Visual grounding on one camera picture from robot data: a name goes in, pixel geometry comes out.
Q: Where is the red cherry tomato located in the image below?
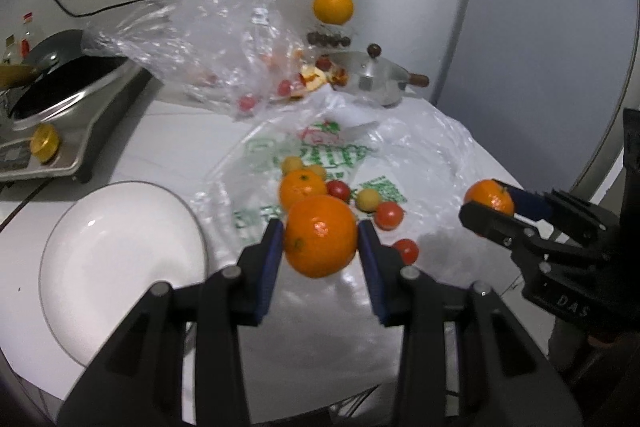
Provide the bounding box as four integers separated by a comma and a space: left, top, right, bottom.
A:
393, 239, 420, 265
374, 202, 405, 231
326, 180, 352, 202

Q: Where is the yellow small fruit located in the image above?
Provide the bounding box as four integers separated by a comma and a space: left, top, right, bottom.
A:
306, 165, 328, 181
355, 187, 382, 213
281, 156, 305, 176

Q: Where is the white plate dark rim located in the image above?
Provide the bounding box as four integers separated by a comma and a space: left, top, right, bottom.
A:
39, 182, 207, 366

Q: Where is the printed plastic bag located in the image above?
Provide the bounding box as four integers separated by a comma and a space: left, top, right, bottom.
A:
192, 91, 522, 423

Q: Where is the grey refrigerator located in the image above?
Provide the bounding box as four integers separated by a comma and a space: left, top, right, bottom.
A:
437, 0, 639, 198

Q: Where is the small steel saucepan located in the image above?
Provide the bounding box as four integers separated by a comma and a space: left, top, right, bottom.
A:
328, 43, 430, 107

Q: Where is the orange peel pile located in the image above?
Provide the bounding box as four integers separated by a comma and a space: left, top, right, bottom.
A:
292, 63, 349, 96

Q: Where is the steel induction cooker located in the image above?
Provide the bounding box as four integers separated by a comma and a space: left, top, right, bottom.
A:
1, 55, 151, 183

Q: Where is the clear box of dark fruit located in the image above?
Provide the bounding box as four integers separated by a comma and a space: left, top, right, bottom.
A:
306, 23, 354, 50

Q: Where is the large orange on box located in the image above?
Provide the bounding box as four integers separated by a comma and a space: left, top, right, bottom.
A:
311, 0, 355, 26

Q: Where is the black wok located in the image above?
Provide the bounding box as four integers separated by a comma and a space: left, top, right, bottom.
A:
1, 29, 126, 120

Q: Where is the clear crumpled plastic bag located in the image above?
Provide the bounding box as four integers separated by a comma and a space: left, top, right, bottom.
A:
81, 0, 310, 118

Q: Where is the oil bottle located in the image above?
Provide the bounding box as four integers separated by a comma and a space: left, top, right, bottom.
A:
2, 35, 22, 65

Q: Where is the red label bottle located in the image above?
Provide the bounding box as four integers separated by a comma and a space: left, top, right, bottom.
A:
20, 12, 41, 58

